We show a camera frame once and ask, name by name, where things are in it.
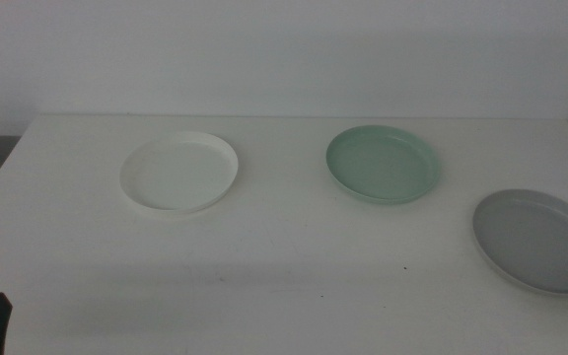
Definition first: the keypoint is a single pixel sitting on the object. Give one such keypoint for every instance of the white shallow bowl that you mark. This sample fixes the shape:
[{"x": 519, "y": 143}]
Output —
[{"x": 178, "y": 172}]

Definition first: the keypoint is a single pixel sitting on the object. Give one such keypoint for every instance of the mint green shallow bowl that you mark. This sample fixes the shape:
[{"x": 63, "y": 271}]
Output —
[{"x": 382, "y": 165}]

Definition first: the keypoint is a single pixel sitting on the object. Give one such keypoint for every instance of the grey shallow bowl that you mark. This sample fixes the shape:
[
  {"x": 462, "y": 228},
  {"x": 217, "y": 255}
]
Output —
[{"x": 535, "y": 241}]

